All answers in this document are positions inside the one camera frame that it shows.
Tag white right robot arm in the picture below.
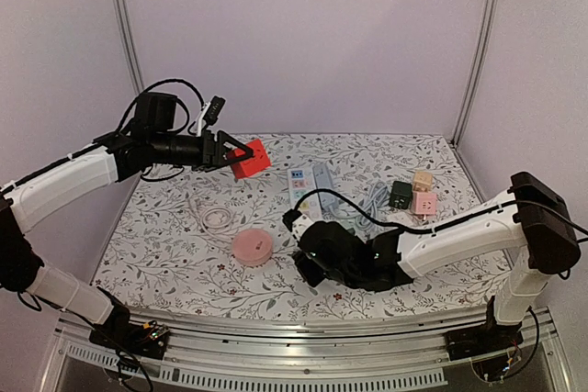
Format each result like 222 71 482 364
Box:
282 172 582 352

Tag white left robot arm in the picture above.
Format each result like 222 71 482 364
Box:
1 91 254 350

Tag aluminium corner post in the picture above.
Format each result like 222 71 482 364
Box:
104 0 160 148
450 0 499 150

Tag aluminium left corner post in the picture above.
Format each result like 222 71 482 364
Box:
104 0 160 148

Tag pink cube socket adapter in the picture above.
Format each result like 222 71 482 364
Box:
411 191 437 217

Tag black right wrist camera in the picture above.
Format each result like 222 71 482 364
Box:
282 209 314 241

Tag light blue power strip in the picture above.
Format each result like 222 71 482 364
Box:
312 162 339 213

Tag aluminium front rail frame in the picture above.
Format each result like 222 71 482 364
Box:
39 304 573 392

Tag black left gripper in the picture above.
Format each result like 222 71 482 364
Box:
150 129 252 173

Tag aluminium right corner post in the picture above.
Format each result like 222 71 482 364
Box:
450 0 499 150

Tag floral patterned table mat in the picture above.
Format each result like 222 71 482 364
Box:
93 134 510 321

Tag white cube adapter red print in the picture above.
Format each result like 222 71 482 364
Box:
387 211 413 227

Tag light blue cable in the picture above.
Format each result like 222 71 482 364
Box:
339 180 391 240

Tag red cube socket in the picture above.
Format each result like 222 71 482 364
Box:
231 139 271 179

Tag round pink socket base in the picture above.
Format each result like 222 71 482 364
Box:
232 229 273 267

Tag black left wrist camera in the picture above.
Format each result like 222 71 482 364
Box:
187 95 226 137

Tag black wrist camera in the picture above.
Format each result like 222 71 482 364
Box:
282 209 314 241
187 95 226 137

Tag white multicolour power strip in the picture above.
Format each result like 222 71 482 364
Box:
287 167 322 221

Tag dark green cube adapter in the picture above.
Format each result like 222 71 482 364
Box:
389 181 413 209

